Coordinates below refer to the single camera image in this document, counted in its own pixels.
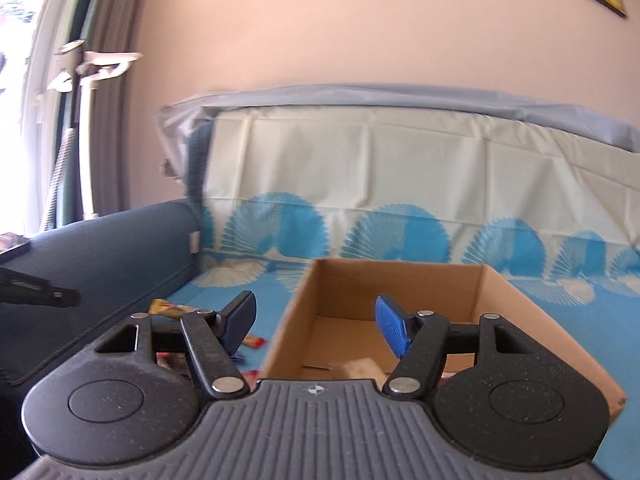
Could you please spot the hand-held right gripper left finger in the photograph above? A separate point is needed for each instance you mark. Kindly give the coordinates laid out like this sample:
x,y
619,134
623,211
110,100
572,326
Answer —
x,y
239,321

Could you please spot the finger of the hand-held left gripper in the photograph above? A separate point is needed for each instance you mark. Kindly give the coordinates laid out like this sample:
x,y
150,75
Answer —
x,y
30,287

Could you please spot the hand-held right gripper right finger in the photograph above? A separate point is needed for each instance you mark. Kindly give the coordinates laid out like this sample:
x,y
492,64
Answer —
x,y
392,329

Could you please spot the brown cardboard box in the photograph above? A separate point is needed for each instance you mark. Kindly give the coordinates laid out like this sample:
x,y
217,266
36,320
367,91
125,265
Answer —
x,y
350,290

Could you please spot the black snack bar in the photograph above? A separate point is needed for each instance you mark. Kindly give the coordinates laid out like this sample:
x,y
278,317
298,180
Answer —
x,y
172,362

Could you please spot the small red snack packet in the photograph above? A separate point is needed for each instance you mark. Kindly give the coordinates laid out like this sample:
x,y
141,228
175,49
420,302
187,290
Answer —
x,y
254,342

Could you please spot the dark flat object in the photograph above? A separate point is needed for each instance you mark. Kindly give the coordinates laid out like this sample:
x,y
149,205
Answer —
x,y
12,246

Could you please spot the pink red snack packet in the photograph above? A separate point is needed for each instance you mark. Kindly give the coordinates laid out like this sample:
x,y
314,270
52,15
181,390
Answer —
x,y
250,375

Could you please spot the yellow snack packet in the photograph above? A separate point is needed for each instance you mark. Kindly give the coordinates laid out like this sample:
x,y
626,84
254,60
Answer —
x,y
170,308

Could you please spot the blue white printed sheet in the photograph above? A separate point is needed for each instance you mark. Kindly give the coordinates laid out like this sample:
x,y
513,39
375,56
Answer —
x,y
400,170

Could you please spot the white standing appliance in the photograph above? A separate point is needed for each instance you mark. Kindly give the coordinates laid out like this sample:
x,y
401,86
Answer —
x,y
85,135

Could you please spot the window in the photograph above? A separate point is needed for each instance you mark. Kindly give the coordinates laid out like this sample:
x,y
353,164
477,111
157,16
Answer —
x,y
15,60

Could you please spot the grey plastic cover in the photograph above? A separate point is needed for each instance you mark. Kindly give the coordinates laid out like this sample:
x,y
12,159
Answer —
x,y
400,95

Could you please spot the grey curtain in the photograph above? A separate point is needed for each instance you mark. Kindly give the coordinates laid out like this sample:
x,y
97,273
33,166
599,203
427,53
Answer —
x,y
107,10

